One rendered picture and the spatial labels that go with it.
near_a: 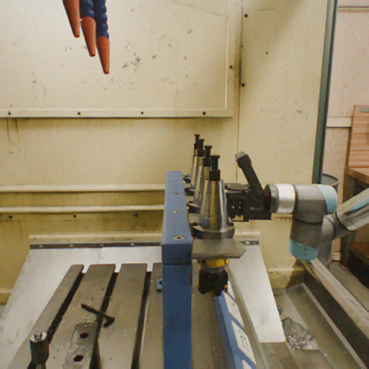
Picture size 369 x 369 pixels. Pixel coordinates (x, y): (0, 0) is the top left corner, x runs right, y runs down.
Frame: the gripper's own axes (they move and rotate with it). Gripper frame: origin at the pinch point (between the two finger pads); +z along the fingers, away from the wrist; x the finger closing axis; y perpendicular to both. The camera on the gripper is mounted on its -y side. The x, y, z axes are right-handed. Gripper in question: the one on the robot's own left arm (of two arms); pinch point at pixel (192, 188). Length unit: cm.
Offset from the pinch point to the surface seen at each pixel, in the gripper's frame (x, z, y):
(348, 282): 158, -140, 115
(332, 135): 196, -130, 1
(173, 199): -20.7, 4.9, -3.0
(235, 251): -40.3, -2.8, -2.3
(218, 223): -35.1, -1.3, -4.0
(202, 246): -38.8, 1.2, -2.1
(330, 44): 43, -49, -42
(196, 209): -24.6, 0.9, -2.6
